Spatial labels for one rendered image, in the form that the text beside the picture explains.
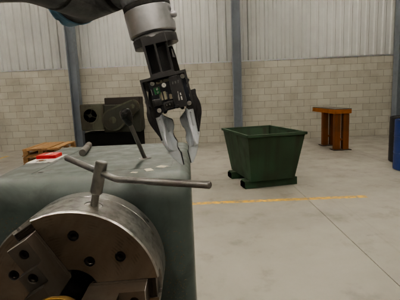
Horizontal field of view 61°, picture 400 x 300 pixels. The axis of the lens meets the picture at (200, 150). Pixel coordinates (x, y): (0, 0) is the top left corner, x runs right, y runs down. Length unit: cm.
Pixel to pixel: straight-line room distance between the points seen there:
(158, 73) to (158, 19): 8
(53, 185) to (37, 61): 1086
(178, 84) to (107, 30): 1052
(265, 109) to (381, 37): 403
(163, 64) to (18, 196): 48
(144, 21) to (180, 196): 39
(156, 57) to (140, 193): 34
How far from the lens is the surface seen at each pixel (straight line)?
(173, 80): 52
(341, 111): 877
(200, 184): 51
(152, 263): 66
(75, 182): 83
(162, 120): 56
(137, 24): 55
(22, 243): 65
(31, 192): 85
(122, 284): 67
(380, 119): 1190
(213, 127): 1053
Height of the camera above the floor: 143
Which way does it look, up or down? 9 degrees down
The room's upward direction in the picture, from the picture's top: 2 degrees counter-clockwise
